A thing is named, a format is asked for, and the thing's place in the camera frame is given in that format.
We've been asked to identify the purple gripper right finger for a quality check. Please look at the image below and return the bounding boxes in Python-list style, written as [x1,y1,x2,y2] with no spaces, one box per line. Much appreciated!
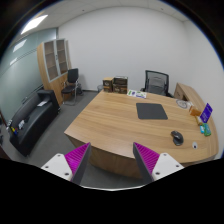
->
[132,141,185,185]

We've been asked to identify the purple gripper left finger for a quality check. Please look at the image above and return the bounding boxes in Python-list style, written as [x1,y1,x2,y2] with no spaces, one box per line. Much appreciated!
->
[41,142,92,186]

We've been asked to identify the black computer mouse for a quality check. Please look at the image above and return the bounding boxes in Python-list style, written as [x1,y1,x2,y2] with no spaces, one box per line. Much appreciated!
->
[171,131,184,146]

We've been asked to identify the dark grey mouse pad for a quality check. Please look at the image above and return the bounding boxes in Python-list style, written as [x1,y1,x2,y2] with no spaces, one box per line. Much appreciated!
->
[136,103,168,120]

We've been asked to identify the wooden office desk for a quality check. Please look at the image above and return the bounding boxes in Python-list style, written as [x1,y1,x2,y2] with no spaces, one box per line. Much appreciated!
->
[65,91,219,178]

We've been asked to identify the small white round object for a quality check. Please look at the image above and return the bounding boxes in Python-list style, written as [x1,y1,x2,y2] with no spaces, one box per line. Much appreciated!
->
[192,142,198,149]

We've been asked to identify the black visitor chair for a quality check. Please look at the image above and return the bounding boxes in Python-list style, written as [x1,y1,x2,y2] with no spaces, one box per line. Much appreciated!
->
[61,68,80,97]

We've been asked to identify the blue small packet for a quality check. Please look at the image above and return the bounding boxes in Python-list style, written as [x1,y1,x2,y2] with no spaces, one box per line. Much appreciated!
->
[200,125,205,134]

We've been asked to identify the black leather sofa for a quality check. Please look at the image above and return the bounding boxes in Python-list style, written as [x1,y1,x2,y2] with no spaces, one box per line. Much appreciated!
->
[9,90,60,157]

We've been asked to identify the round patterned coaster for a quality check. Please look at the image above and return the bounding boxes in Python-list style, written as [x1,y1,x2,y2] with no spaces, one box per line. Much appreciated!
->
[176,99,190,109]

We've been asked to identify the orange wooden box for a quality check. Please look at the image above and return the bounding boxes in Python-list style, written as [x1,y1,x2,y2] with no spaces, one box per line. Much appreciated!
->
[189,106,202,116]

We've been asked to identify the white green leaflet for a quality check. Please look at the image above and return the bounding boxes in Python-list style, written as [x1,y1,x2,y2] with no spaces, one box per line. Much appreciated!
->
[127,89,147,99]

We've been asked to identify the green packet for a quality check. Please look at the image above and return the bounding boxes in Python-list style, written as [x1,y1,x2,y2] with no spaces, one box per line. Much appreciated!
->
[202,123,211,136]

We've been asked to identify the grey mesh office chair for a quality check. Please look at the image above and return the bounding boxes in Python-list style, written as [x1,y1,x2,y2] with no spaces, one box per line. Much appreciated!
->
[141,70,173,98]

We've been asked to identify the dark brown box stack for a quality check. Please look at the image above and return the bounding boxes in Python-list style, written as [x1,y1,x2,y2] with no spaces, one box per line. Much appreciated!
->
[113,76,128,94]

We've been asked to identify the purple sign card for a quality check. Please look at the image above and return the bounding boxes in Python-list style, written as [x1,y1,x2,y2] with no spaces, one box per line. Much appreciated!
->
[200,104,213,123]

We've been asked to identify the small brown box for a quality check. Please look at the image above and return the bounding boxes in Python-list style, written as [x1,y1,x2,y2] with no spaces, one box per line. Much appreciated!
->
[103,77,114,92]

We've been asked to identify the wooden glass-door cabinet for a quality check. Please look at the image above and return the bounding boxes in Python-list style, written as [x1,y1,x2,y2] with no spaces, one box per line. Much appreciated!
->
[37,39,69,105]

